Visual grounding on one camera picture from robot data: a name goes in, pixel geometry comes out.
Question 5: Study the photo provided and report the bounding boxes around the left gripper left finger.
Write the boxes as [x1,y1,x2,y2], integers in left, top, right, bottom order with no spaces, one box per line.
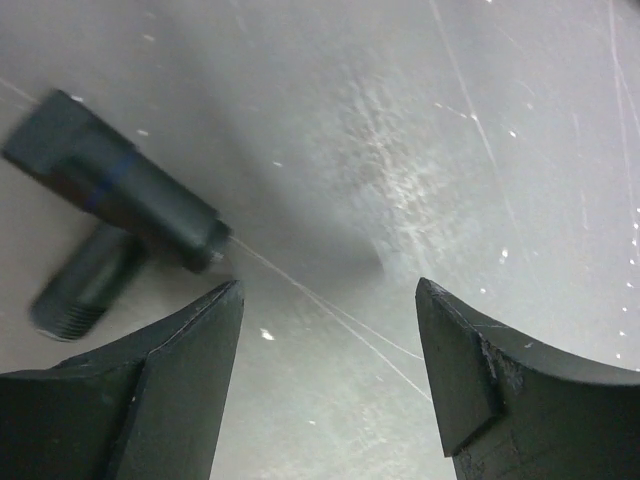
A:
[1,281,244,479]

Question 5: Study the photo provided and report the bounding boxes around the black elbow pipe fitting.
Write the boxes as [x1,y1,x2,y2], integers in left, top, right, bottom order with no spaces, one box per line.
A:
[2,89,232,341]

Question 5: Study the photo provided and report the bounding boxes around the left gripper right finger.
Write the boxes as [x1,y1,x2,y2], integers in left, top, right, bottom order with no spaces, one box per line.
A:
[415,278,639,479]

